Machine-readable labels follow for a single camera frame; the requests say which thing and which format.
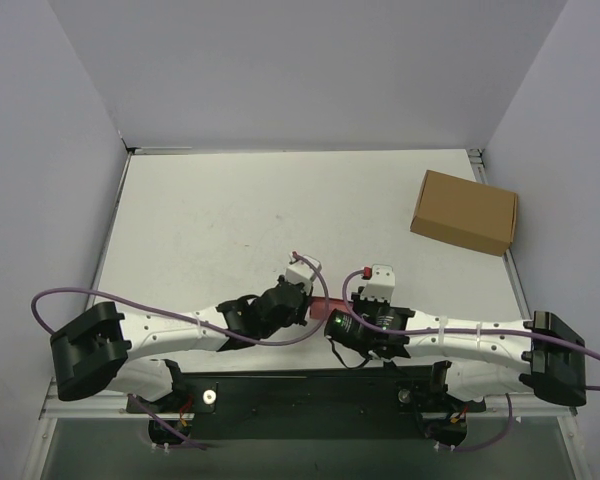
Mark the pink paper box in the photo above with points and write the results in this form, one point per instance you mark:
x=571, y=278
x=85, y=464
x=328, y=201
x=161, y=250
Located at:
x=321, y=306

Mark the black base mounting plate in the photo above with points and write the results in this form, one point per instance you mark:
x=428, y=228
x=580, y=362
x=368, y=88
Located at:
x=371, y=403

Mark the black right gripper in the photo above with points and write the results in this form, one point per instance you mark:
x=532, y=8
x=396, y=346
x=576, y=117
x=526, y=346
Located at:
x=358, y=302

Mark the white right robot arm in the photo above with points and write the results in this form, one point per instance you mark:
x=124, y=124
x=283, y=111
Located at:
x=485, y=358

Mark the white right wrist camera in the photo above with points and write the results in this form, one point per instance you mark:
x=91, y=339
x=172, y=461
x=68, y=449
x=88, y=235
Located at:
x=379, y=283

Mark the aluminium frame rail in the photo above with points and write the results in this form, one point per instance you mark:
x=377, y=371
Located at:
x=105, y=405

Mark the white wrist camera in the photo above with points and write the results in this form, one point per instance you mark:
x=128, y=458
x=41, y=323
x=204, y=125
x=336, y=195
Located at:
x=379, y=283
x=298, y=271

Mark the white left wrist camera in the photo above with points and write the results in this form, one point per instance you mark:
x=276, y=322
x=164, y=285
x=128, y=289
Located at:
x=298, y=271

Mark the brown cardboard box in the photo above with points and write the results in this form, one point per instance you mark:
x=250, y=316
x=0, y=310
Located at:
x=465, y=214

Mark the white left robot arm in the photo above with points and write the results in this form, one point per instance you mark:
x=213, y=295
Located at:
x=106, y=349

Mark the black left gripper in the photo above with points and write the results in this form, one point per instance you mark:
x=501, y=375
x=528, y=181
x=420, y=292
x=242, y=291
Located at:
x=303, y=304

